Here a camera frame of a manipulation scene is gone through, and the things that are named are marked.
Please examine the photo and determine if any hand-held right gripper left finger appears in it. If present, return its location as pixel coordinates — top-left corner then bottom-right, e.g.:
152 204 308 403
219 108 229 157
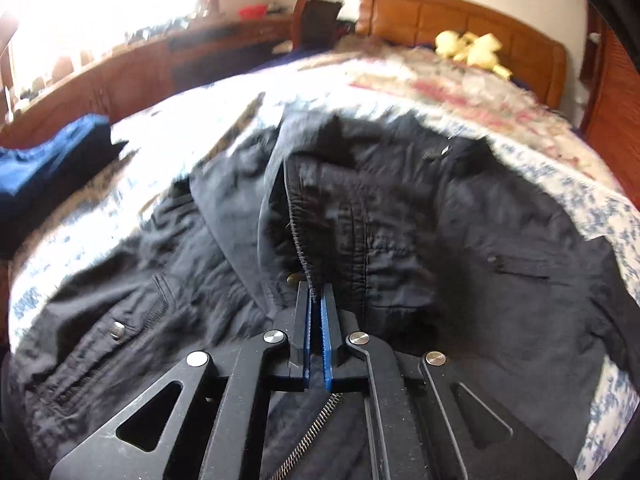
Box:
49 283 313 480

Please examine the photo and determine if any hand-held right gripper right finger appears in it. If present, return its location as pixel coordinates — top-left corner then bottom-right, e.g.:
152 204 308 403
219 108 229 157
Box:
321 284 577 480

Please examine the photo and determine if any black jacket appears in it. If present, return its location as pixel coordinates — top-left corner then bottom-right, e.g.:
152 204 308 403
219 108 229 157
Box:
10 105 640 480

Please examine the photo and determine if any pink floral quilt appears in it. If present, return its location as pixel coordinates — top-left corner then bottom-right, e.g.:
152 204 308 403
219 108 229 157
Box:
330 40 616 181

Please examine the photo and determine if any blue floral bed sheet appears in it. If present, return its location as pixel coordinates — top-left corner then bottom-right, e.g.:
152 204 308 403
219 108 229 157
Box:
7 55 640 480

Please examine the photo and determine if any folded blue cloth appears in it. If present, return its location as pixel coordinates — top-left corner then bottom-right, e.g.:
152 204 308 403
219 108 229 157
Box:
0 114 128 256

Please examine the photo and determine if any long wooden desk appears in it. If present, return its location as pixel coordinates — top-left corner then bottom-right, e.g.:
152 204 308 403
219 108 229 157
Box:
0 12 301 148

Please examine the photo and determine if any dark wooden chair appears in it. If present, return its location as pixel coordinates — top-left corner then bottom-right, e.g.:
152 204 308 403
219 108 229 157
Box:
292 0 346 51

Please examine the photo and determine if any yellow plush toy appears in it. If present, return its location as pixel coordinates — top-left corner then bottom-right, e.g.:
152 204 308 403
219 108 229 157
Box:
434 30 513 80

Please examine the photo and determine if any wooden headboard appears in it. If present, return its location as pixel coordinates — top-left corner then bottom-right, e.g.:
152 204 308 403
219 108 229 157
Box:
356 0 568 108

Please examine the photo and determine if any wooden louvred wardrobe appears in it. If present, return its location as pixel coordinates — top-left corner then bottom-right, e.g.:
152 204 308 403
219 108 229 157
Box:
580 10 640 171

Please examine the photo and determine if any bright window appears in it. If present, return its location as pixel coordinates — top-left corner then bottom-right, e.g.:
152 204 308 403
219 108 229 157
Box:
0 0 211 91

